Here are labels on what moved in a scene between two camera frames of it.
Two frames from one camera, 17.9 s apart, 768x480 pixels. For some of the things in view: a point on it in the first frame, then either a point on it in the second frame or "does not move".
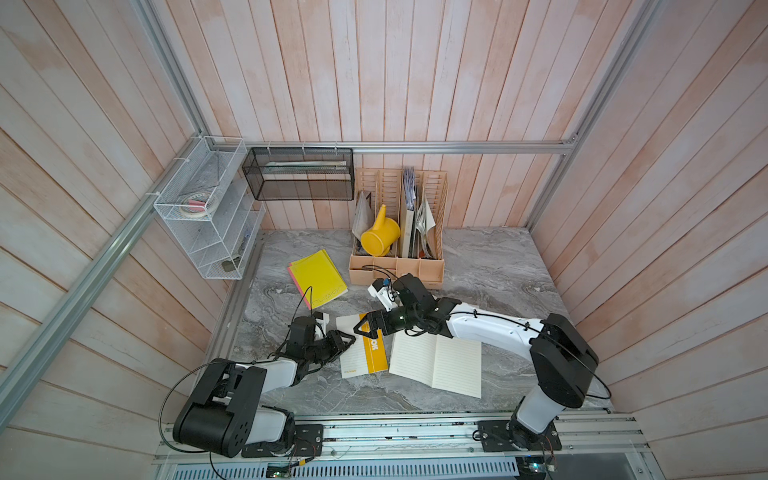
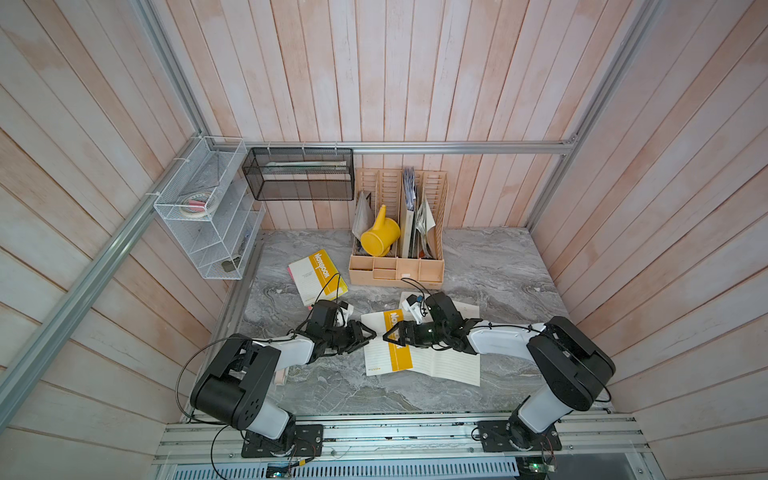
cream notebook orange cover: [366, 355] → [317, 279]
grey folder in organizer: [364, 214] does not move
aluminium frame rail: [394, 147] does not move
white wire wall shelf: [210, 206] does not move
